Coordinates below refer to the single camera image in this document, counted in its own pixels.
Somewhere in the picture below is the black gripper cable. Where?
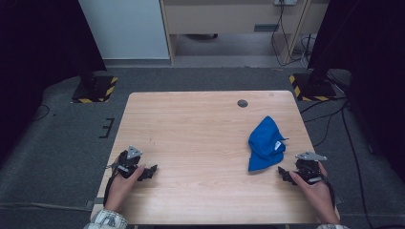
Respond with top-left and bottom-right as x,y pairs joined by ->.
102,165 -> 119,207
319,174 -> 337,209

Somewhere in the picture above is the thin black floor cable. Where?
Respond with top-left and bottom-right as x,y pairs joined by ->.
32,104 -> 52,122

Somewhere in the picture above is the striped black stand base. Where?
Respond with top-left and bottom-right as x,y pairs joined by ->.
71,74 -> 118,104
288,73 -> 338,103

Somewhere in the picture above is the black curtain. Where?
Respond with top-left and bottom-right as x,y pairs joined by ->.
307,0 -> 405,175
0,0 -> 108,160

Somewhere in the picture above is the person's left hand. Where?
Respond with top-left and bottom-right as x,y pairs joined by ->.
104,163 -> 147,214

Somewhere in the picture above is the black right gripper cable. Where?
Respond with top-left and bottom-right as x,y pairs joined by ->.
319,174 -> 337,209

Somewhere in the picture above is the light wooden desk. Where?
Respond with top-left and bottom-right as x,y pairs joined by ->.
159,0 -> 330,65

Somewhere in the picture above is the white panel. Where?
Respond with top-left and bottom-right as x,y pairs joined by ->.
78,0 -> 170,60

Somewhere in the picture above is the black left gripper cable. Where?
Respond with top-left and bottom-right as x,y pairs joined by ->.
102,165 -> 119,207

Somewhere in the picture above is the black stand post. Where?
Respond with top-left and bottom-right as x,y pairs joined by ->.
307,0 -> 364,88
77,47 -> 98,94

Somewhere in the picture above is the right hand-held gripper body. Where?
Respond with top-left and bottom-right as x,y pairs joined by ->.
294,150 -> 329,186

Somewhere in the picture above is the blue cloth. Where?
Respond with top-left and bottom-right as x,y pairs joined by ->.
247,114 -> 289,173

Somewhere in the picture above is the long black floor cable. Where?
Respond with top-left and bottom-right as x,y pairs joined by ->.
340,104 -> 374,229

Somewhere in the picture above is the black hanging cable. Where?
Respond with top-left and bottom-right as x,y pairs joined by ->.
270,0 -> 307,68

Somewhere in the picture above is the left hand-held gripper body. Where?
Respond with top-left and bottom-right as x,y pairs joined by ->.
107,145 -> 144,179

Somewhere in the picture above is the person's right hand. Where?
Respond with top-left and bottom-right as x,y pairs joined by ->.
288,161 -> 337,220

